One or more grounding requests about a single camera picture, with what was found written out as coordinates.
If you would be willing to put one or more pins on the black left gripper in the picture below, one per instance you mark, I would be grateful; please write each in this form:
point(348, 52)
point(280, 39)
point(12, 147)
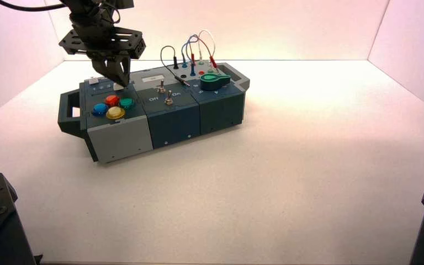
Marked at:
point(95, 40)

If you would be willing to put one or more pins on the large white slider knob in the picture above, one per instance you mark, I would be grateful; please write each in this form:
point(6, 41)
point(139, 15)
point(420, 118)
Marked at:
point(118, 87)

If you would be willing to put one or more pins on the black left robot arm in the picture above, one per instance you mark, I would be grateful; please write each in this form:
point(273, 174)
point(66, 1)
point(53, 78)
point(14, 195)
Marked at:
point(95, 5)

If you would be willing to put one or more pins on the small white slider knob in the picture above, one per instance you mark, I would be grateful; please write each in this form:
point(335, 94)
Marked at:
point(93, 79)

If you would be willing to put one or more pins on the red dome push button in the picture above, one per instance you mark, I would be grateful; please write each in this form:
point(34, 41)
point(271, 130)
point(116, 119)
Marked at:
point(111, 100)

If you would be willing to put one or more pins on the green dome push button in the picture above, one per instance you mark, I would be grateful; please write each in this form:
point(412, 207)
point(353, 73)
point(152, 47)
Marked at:
point(127, 103)

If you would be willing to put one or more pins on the blue dome push button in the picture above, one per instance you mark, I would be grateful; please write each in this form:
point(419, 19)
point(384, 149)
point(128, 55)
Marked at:
point(100, 109)

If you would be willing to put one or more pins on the yellow dome push button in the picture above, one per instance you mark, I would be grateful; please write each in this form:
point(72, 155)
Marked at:
point(115, 112)

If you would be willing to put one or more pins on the grey and blue control box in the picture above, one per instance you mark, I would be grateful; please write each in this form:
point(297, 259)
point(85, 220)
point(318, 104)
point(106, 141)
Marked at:
point(171, 122)

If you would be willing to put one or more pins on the green rotary knob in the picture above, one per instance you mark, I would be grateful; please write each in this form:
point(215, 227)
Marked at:
point(212, 82)

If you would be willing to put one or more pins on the metal toggle switch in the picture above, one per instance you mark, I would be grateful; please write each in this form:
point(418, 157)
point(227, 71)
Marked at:
point(168, 99)
point(160, 87)

